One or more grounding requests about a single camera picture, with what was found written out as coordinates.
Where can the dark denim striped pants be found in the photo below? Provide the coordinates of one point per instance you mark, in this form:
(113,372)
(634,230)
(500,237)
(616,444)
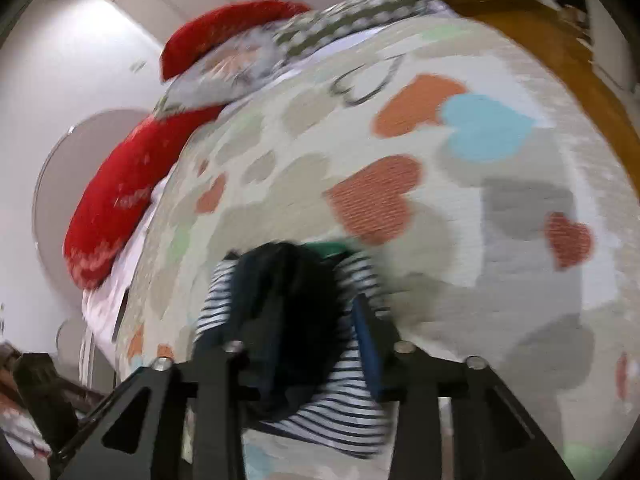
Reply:
(300,310)

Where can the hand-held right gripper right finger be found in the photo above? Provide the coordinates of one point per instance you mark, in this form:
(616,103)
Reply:
(367,347)

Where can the white bed sheet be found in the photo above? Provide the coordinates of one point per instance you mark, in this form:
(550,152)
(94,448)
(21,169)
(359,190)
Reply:
(135,270)

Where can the cluttered white shelf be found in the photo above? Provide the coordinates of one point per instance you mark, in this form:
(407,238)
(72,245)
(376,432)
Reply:
(575,5)

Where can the grey round panel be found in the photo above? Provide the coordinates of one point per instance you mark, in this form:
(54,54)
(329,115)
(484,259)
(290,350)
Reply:
(65,185)

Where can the polka dot pillow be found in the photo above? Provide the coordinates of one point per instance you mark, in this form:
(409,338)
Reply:
(340,20)

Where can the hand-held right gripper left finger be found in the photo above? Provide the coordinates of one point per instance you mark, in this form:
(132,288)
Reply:
(215,385)

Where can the heart print blanket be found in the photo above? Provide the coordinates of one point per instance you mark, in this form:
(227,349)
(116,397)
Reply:
(500,260)

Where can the grey patterned pillow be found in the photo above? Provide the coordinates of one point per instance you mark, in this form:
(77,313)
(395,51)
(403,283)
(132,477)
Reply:
(225,75)

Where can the wooden door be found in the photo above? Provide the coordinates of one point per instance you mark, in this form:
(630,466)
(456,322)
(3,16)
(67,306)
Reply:
(550,40)

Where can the red pillow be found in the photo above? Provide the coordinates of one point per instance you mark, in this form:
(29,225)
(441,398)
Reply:
(115,200)

